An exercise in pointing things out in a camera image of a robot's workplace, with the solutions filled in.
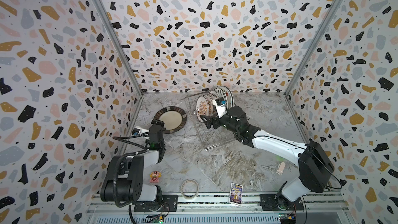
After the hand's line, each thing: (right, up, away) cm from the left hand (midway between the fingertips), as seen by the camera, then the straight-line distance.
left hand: (154, 121), depth 89 cm
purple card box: (+44, -35, -13) cm, 58 cm away
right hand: (+29, +7, -12) cm, 32 cm away
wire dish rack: (+37, -11, +9) cm, 40 cm away
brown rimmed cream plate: (+7, 0, +20) cm, 21 cm away
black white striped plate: (+39, +17, +11) cm, 44 cm away
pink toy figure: (+3, -28, -9) cm, 29 cm away
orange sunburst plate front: (+27, +8, +12) cm, 31 cm away
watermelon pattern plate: (+44, +14, +6) cm, 47 cm away
